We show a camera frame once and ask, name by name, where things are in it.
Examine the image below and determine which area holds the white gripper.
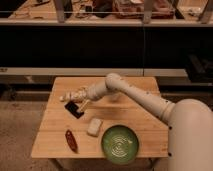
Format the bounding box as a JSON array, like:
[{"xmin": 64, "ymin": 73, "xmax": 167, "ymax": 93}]
[{"xmin": 59, "ymin": 88, "xmax": 90, "ymax": 112}]

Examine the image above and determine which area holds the red chili pepper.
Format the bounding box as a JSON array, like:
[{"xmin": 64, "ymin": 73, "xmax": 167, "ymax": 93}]
[{"xmin": 65, "ymin": 130, "xmax": 78, "ymax": 153}]

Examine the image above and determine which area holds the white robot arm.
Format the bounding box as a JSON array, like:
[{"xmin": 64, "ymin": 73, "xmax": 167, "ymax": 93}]
[{"xmin": 65, "ymin": 73, "xmax": 213, "ymax": 171}]

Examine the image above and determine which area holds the black square object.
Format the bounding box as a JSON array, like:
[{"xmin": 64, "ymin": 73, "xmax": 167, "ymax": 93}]
[{"xmin": 65, "ymin": 101, "xmax": 84, "ymax": 119}]

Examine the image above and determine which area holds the white sponge block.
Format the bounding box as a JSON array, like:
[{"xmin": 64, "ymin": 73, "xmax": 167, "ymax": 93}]
[{"xmin": 87, "ymin": 118, "xmax": 103, "ymax": 137}]

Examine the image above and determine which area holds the long grey shelf bench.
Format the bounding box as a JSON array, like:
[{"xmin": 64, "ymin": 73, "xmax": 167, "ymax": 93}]
[{"xmin": 0, "ymin": 67, "xmax": 187, "ymax": 77}]

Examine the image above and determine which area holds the small wooden table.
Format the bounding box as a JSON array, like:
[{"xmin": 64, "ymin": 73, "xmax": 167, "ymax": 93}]
[{"xmin": 30, "ymin": 76, "xmax": 170, "ymax": 171}]

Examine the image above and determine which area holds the green ceramic bowl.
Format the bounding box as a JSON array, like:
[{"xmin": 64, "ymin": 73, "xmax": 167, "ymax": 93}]
[{"xmin": 101, "ymin": 125, "xmax": 140, "ymax": 165}]

